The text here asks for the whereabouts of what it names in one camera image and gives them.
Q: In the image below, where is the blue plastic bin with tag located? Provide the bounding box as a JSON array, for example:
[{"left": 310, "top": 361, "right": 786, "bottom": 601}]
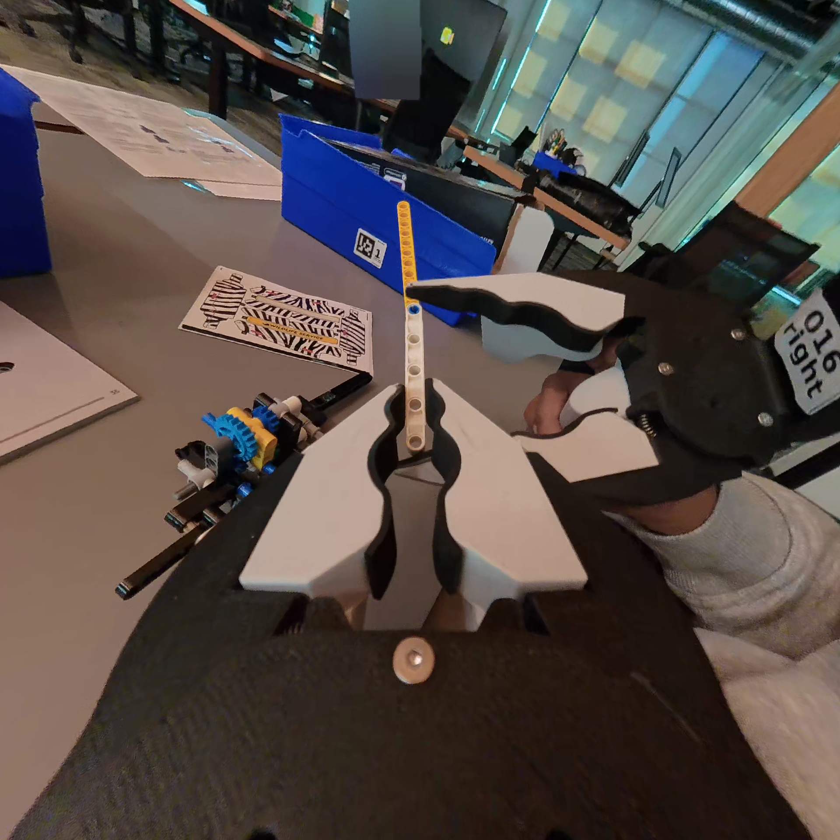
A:
[{"left": 279, "top": 113, "right": 497, "bottom": 327}]

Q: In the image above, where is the black office chair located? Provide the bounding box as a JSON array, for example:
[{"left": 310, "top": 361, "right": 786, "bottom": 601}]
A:
[{"left": 640, "top": 200, "right": 821, "bottom": 309}]

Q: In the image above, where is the open instruction booklet page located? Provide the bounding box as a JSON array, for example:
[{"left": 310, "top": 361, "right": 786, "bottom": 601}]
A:
[{"left": 0, "top": 301, "right": 140, "bottom": 466}]

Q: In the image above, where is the white instruction booklet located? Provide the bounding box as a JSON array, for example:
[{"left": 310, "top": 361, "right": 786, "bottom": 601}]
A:
[{"left": 0, "top": 64, "right": 284, "bottom": 202}]

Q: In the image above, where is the person's sweater torso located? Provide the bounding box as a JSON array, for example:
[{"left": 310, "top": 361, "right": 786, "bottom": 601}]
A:
[{"left": 696, "top": 626, "right": 840, "bottom": 840}]

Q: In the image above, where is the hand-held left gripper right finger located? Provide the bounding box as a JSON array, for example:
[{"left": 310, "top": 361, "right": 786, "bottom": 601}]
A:
[{"left": 427, "top": 381, "right": 588, "bottom": 631}]

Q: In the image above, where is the multicoloured lego assembly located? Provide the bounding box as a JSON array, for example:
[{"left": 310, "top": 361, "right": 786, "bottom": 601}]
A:
[{"left": 115, "top": 371, "right": 375, "bottom": 601}]

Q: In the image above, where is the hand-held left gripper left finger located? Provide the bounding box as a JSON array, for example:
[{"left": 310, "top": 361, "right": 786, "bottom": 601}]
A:
[{"left": 239, "top": 384, "right": 403, "bottom": 631}]

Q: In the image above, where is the white lego beam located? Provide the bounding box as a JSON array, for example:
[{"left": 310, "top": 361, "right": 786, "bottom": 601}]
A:
[{"left": 403, "top": 304, "right": 429, "bottom": 454}]

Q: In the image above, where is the wooden office desk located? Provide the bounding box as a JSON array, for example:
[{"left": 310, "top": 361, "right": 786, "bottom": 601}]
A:
[
  {"left": 167, "top": 0, "right": 473, "bottom": 142},
  {"left": 462, "top": 144, "right": 632, "bottom": 252}
]

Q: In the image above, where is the blue pen holder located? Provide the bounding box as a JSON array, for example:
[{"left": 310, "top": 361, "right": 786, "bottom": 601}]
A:
[{"left": 530, "top": 125, "right": 581, "bottom": 177}]

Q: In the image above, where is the yellow lego beam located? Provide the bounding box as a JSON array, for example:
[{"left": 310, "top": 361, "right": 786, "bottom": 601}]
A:
[{"left": 395, "top": 200, "right": 421, "bottom": 309}]

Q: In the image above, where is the black computer monitor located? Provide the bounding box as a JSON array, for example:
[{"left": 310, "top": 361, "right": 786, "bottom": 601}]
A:
[{"left": 381, "top": 0, "right": 509, "bottom": 165}]

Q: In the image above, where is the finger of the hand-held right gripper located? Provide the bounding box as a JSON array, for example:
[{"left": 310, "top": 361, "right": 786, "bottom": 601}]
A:
[
  {"left": 512, "top": 363, "right": 660, "bottom": 487},
  {"left": 406, "top": 271, "right": 647, "bottom": 365}
]

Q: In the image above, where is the zebra striped sticker sheet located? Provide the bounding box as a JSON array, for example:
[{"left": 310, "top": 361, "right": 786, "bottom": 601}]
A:
[{"left": 178, "top": 265, "right": 375, "bottom": 376}]

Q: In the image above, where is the person's right hand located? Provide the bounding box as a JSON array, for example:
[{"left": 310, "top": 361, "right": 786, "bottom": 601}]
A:
[{"left": 524, "top": 373, "right": 589, "bottom": 435}]

